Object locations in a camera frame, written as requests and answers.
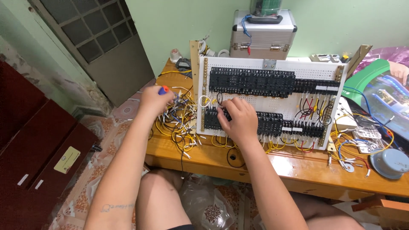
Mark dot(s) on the angled brass terminal bar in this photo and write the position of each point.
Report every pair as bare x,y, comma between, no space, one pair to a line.
327,123

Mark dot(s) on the person's left leg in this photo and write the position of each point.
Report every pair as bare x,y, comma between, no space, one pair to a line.
159,201

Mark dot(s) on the dark red wooden cabinet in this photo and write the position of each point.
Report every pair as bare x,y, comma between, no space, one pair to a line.
35,143

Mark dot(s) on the clear plastic bag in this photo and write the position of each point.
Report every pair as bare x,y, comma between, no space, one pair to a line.
204,204

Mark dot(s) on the blue lead with red clip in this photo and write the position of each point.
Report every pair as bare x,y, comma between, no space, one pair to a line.
245,30

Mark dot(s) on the short brass terminal bar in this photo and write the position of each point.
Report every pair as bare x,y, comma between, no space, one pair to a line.
339,74

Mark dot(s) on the person's left fingers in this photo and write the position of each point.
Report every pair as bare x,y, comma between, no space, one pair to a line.
166,101

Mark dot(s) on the grey door with glass panes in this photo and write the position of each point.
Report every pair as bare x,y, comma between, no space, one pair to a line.
105,44

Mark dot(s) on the green clear jar black base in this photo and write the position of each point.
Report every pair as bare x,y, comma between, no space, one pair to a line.
265,9

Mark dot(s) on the white lamp holder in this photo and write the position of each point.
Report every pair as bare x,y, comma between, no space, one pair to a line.
175,55

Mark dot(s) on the white tape roll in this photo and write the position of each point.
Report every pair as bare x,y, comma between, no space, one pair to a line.
223,53

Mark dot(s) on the metal washer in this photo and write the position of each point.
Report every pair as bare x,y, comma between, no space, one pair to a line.
350,168

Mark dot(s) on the white perforated panel board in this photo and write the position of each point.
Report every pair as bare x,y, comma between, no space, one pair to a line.
252,102

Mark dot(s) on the colourful printed poster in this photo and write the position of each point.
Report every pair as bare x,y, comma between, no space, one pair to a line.
383,92

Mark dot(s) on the wooden stool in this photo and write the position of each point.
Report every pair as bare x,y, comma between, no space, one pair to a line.
383,209

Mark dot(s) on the person's leg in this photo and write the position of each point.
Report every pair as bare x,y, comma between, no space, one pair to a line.
322,214
159,201

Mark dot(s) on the white power strip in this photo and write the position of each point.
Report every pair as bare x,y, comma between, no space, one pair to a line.
343,113

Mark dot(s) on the metal panel bracket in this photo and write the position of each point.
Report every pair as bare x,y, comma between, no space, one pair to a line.
269,64

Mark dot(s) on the person's left hand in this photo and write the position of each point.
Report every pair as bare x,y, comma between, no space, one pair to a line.
152,101

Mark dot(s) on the row of white switch boxes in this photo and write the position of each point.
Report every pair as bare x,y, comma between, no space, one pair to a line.
319,58

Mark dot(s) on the yellow black push button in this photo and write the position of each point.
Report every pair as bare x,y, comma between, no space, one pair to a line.
344,58

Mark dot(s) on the black multimeter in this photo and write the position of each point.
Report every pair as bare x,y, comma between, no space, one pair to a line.
183,64

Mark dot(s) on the wooden panel support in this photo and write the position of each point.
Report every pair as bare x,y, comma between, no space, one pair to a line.
194,60

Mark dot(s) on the person's right leg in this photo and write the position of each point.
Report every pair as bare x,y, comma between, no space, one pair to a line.
322,214

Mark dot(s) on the aluminium tool case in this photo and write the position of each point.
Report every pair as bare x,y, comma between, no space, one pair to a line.
263,38

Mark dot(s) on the grey blue enamel bowl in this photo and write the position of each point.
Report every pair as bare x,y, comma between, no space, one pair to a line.
389,163

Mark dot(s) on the person's right hand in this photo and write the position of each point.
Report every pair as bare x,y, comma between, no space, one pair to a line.
241,123

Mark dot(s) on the long row black relay sockets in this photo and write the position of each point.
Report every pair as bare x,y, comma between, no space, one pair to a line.
252,81

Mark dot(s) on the clear blister pack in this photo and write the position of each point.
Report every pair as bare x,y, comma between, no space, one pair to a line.
367,139

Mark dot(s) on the short row black relay sockets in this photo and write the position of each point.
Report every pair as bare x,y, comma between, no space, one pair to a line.
271,123

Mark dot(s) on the cardboard panel support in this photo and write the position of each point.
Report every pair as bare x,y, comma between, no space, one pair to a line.
359,57

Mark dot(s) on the long brass terminal bar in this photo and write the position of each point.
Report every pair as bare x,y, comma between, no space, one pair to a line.
204,86

